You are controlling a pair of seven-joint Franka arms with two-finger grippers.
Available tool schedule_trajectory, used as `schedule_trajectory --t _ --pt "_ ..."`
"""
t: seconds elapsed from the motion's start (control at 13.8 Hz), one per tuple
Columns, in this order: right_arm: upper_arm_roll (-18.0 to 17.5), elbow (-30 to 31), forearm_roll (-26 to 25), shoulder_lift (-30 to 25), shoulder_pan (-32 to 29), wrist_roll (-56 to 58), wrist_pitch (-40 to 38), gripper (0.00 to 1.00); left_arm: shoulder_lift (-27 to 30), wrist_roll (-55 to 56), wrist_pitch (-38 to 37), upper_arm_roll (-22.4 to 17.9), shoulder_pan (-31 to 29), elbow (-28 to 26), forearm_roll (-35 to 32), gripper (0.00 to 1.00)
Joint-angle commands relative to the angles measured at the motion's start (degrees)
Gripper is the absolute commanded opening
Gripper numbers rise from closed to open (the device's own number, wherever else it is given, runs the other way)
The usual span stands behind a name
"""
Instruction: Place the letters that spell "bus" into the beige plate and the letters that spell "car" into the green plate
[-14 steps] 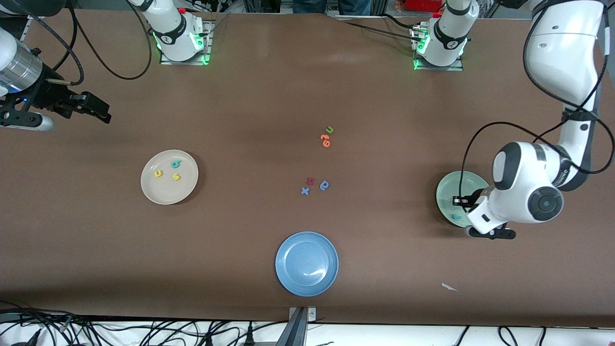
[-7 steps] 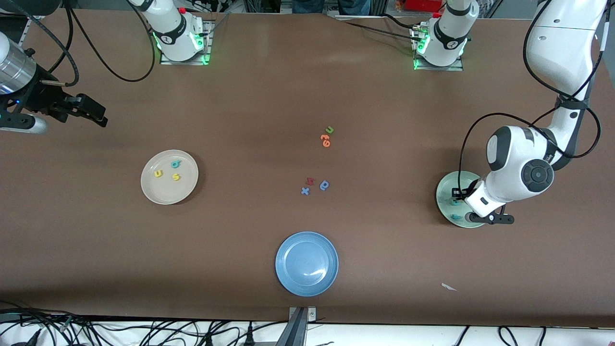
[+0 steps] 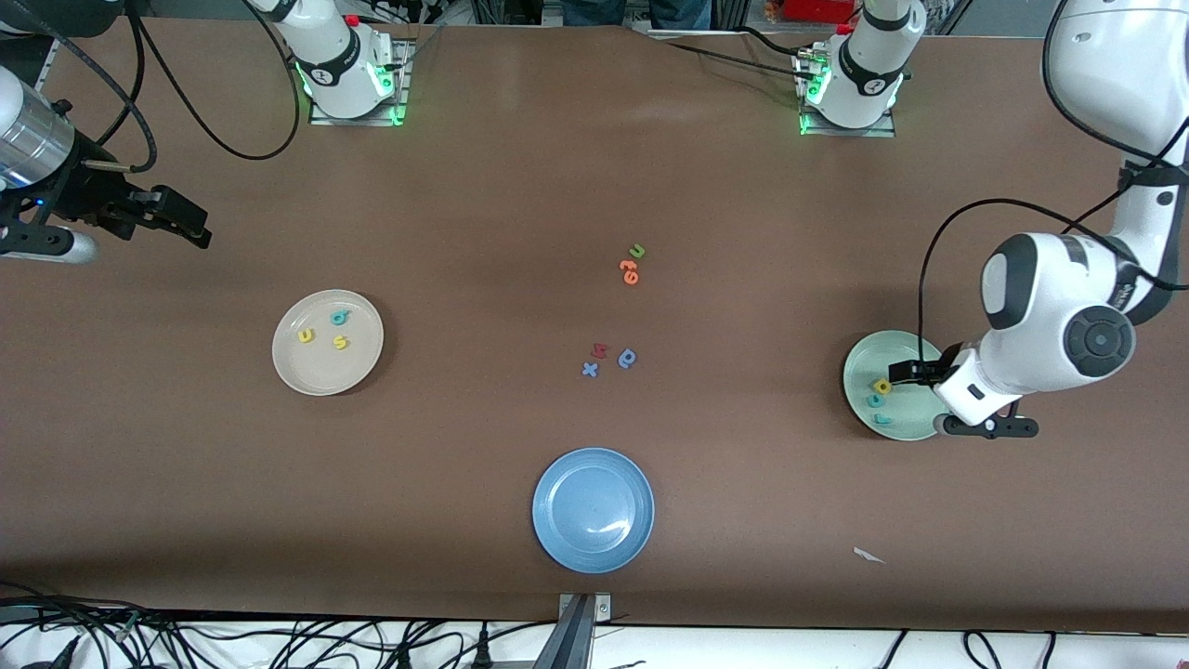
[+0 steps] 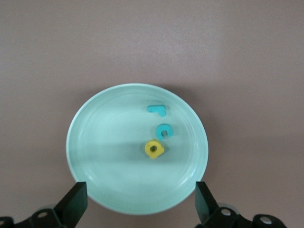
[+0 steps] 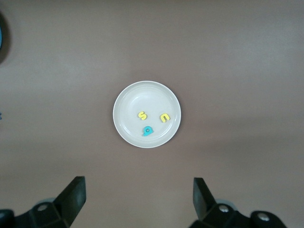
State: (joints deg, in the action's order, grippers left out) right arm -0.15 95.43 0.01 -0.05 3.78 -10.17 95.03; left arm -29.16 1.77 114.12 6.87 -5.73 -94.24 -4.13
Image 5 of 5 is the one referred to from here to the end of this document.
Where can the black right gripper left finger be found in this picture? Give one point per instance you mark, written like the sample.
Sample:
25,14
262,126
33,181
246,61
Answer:
69,204

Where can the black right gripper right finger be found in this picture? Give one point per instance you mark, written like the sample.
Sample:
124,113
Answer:
204,209

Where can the teal foam letter b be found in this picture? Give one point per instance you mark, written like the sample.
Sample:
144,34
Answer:
152,131

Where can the yellow foam letter u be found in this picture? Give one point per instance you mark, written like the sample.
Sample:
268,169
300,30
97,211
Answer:
161,116

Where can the yellow foam letter s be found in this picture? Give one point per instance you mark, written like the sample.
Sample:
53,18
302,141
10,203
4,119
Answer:
142,115

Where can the beige round plate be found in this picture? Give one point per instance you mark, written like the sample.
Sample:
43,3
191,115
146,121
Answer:
147,99

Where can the brown table mat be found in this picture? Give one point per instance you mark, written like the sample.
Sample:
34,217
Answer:
213,59

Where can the blue round plate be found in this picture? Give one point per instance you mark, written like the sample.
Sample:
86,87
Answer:
0,38

